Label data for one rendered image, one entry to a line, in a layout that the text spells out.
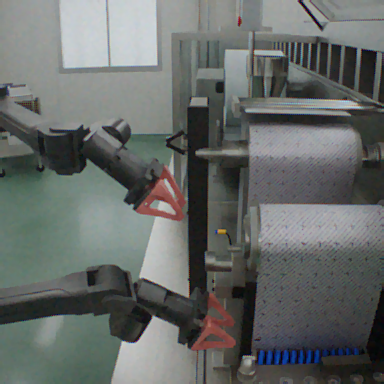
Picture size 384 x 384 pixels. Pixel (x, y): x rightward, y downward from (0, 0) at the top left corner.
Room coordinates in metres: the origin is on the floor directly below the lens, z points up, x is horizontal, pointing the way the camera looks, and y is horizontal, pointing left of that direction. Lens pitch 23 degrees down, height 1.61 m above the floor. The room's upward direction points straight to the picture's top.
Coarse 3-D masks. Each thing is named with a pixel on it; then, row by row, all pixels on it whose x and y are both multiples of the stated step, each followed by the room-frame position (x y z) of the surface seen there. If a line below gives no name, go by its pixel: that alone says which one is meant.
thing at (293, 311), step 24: (264, 288) 0.61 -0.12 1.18; (288, 288) 0.61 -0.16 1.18; (312, 288) 0.61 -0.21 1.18; (336, 288) 0.61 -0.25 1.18; (360, 288) 0.61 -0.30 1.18; (264, 312) 0.61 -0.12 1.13; (288, 312) 0.61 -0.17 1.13; (312, 312) 0.61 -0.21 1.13; (336, 312) 0.61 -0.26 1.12; (360, 312) 0.61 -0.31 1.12; (264, 336) 0.61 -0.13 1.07; (288, 336) 0.61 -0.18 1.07; (312, 336) 0.61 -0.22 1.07; (336, 336) 0.61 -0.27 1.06; (360, 336) 0.61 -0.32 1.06
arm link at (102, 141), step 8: (104, 128) 0.71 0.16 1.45; (88, 136) 0.68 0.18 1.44; (96, 136) 0.66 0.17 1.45; (104, 136) 0.67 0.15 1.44; (112, 136) 0.68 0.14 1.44; (88, 144) 0.65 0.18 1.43; (96, 144) 0.66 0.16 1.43; (104, 144) 0.66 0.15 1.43; (112, 144) 0.67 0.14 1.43; (120, 144) 0.68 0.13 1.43; (88, 152) 0.65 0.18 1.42; (96, 152) 0.65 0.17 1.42; (104, 152) 0.65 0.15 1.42; (112, 152) 0.66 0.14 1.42; (96, 160) 0.66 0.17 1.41; (104, 160) 0.65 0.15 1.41; (104, 168) 0.66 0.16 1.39
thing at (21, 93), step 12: (12, 84) 5.15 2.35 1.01; (24, 84) 4.97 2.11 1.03; (12, 96) 4.51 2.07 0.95; (24, 96) 4.75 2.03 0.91; (0, 144) 5.02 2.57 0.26; (12, 144) 4.95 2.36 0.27; (24, 144) 4.98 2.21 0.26; (0, 156) 4.48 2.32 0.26; (12, 156) 4.52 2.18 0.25; (0, 168) 4.47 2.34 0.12
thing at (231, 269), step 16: (224, 256) 0.71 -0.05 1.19; (240, 256) 0.69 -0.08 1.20; (224, 272) 0.70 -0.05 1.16; (240, 272) 0.69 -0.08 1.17; (224, 288) 0.69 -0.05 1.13; (240, 288) 0.69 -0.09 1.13; (224, 304) 0.72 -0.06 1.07; (240, 304) 0.69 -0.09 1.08; (240, 320) 0.69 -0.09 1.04; (240, 336) 0.69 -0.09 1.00; (224, 352) 0.69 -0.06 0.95; (224, 368) 0.69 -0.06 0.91
